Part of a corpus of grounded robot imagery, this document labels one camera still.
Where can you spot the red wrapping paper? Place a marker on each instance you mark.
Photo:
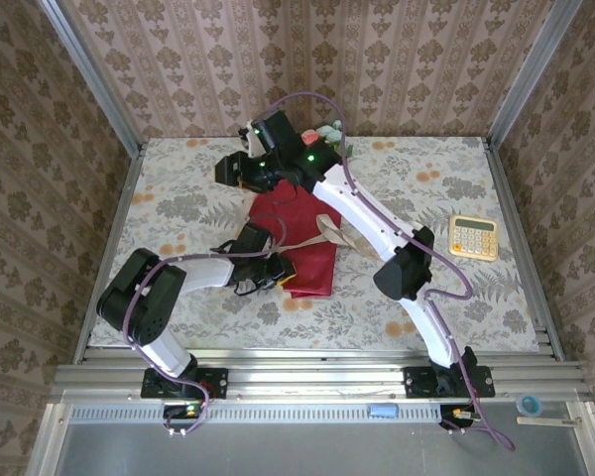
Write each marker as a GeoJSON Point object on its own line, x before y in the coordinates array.
{"type": "Point", "coordinates": [307, 268]}

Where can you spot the pink fake rose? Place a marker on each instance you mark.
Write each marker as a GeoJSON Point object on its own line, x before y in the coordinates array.
{"type": "Point", "coordinates": [308, 136]}

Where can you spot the light blue fake flower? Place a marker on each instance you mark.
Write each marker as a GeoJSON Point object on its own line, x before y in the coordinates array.
{"type": "Point", "coordinates": [329, 131]}

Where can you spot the beige ribbon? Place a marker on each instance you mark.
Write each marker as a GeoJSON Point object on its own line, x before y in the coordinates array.
{"type": "Point", "coordinates": [322, 223]}

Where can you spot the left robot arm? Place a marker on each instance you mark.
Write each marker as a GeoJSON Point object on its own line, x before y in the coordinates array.
{"type": "Point", "coordinates": [149, 302]}

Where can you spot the floral table cover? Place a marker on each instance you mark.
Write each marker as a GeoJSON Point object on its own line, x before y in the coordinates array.
{"type": "Point", "coordinates": [178, 163]}

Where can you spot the black connector module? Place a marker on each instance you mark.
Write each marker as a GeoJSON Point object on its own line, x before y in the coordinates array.
{"type": "Point", "coordinates": [451, 414]}
{"type": "Point", "coordinates": [178, 411]}

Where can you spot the grey metal shelf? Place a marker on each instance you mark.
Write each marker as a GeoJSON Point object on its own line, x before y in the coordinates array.
{"type": "Point", "coordinates": [302, 451]}

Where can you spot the yellow calculator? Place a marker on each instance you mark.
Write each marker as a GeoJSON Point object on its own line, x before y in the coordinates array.
{"type": "Point", "coordinates": [476, 238]}

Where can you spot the blue tape roll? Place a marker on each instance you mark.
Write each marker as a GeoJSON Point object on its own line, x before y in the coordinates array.
{"type": "Point", "coordinates": [522, 402]}

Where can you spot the flat wooden stick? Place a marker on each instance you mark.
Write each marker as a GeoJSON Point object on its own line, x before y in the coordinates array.
{"type": "Point", "coordinates": [545, 421]}

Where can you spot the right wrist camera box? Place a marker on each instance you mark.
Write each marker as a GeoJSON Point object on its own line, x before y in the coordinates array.
{"type": "Point", "coordinates": [249, 144]}

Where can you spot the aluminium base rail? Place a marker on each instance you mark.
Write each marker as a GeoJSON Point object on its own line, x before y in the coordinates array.
{"type": "Point", "coordinates": [317, 377]}

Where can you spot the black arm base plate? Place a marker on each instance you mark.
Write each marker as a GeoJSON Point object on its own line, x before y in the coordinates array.
{"type": "Point", "coordinates": [213, 382]}
{"type": "Point", "coordinates": [419, 384]}

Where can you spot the aluminium table side rail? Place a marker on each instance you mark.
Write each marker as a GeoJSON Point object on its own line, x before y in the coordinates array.
{"type": "Point", "coordinates": [514, 223]}
{"type": "Point", "coordinates": [113, 248]}

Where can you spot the aluminium frame post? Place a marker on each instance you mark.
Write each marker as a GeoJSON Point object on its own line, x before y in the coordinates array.
{"type": "Point", "coordinates": [95, 84]}
{"type": "Point", "coordinates": [531, 74]}

